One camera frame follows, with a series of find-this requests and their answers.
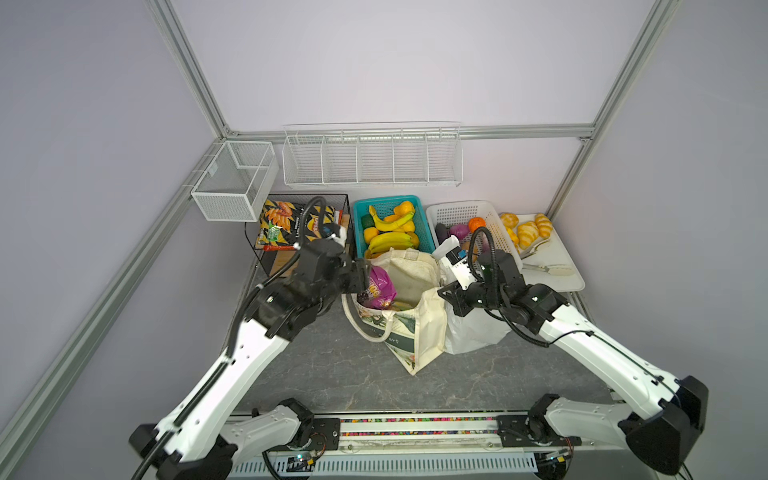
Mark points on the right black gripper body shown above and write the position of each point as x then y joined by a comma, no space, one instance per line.
465,301

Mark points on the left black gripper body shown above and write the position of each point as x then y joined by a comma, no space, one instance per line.
357,276

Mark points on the purple snack bag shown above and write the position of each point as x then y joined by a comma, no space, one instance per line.
380,292

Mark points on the white plastic grocery bag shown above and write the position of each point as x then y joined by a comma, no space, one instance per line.
474,331

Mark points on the cream canvas tote bag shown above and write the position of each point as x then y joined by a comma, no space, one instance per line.
414,327

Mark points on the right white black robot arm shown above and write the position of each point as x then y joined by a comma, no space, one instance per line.
600,354

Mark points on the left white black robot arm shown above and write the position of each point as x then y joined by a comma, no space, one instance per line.
240,360

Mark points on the yellow banana bunch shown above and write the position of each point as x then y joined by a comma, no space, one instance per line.
392,240

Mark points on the single yellow banana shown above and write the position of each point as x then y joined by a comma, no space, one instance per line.
390,225

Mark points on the teal plastic fruit basket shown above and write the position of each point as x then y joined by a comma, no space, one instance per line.
389,208

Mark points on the purple red onion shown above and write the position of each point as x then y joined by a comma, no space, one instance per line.
460,231

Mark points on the dark purple eggplant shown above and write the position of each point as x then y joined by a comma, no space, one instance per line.
442,233

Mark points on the black yellow chips bag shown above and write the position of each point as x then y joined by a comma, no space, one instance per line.
280,224

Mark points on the croissant top left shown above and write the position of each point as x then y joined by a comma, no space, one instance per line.
509,220

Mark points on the croissant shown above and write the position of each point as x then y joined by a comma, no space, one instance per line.
527,234
509,220
544,225

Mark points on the croissant middle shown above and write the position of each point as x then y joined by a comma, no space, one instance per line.
527,234

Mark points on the white tray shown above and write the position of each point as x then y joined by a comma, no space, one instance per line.
546,252

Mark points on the croissant right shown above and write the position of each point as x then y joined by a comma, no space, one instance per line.
544,225

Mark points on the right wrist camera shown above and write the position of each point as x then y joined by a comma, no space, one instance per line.
458,268

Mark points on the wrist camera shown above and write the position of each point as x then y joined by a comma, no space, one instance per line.
458,268
335,232

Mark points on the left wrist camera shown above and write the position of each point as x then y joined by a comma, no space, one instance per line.
335,232

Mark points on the black wire wooden shelf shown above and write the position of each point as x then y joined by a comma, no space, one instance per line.
270,259

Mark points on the white wire wall rack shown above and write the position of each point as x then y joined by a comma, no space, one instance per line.
373,154

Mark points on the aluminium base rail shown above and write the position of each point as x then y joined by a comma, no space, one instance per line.
384,430

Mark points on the white mesh wall basket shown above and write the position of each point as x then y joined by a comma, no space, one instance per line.
236,182

